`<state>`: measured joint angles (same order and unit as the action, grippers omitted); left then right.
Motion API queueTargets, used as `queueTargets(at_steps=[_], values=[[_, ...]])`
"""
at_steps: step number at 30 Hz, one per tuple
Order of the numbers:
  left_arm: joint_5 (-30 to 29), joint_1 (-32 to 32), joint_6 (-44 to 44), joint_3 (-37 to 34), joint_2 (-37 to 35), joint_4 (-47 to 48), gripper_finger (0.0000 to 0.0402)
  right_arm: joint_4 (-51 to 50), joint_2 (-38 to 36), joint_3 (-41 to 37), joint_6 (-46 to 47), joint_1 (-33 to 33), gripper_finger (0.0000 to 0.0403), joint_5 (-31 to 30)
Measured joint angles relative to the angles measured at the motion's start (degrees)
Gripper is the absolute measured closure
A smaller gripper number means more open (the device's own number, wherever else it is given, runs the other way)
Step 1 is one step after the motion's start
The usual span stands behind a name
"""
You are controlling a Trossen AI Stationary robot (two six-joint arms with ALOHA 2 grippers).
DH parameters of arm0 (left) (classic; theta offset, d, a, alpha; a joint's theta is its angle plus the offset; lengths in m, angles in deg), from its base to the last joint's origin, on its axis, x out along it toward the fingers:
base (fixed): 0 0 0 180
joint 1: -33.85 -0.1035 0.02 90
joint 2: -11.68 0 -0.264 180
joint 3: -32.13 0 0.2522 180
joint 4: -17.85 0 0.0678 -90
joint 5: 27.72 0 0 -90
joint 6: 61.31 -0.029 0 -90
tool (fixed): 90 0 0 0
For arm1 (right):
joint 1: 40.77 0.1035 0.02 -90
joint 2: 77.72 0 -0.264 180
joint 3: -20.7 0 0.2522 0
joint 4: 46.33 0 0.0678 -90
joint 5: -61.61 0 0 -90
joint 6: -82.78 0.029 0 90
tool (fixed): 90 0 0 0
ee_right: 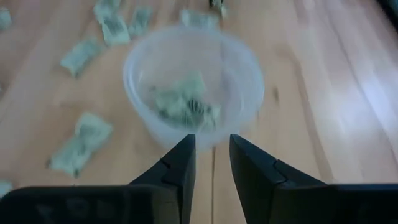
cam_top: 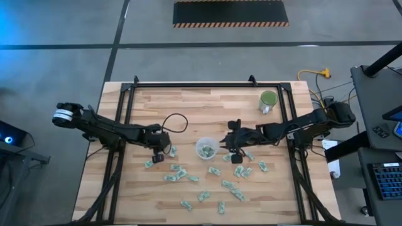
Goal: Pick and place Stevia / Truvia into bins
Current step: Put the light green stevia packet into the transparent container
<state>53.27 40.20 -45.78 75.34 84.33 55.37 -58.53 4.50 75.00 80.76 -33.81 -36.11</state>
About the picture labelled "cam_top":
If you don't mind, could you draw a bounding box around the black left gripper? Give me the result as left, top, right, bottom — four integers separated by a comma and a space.
144, 124, 173, 164

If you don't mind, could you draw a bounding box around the small black controller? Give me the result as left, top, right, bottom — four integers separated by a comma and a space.
372, 125, 391, 139

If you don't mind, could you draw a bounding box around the yellow extension cord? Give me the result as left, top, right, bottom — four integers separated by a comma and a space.
296, 68, 332, 109

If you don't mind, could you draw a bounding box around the backlit black keyboard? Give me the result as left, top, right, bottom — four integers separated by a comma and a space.
367, 161, 402, 201

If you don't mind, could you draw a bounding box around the blue lit screen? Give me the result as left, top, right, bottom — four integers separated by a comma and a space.
382, 105, 402, 139

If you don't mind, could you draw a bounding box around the black hazard-striped floor mat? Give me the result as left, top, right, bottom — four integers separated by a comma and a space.
172, 0, 290, 29

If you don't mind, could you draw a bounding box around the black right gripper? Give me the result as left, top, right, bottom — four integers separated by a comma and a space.
219, 119, 259, 164

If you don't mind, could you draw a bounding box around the black left wrist camera cable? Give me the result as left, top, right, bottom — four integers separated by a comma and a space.
161, 112, 189, 134

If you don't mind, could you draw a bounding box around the black round pole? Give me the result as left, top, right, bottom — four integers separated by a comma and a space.
363, 41, 402, 78

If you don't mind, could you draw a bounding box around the black metal stand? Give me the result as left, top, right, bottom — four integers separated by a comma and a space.
0, 137, 52, 226

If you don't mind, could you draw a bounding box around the black desk support bar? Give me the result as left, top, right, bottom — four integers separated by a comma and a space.
324, 131, 371, 163

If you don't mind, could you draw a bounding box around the black computer with blue light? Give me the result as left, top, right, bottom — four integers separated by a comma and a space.
0, 120, 28, 148

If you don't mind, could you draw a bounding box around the white box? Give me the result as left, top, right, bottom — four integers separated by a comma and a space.
321, 139, 342, 180

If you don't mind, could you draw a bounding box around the green white mug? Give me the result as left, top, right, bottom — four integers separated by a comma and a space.
258, 90, 280, 115

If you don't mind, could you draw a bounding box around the dark grey keyboard desk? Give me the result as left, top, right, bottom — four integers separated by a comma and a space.
357, 147, 402, 226

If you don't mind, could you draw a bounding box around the black aluminium table frame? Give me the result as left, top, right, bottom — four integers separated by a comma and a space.
73, 75, 339, 226

